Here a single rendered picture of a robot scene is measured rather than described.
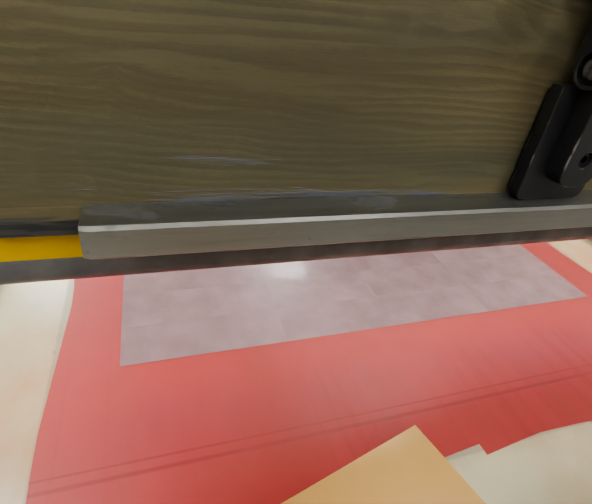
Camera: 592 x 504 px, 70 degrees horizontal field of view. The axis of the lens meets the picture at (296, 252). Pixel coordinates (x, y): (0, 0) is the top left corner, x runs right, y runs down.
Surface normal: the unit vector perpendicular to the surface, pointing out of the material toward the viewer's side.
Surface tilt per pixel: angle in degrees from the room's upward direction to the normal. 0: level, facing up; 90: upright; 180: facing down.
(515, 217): 90
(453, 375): 0
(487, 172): 90
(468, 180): 90
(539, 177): 90
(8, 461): 0
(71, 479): 0
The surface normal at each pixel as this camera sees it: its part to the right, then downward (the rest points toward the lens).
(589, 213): 0.29, 0.55
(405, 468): 0.11, -0.83
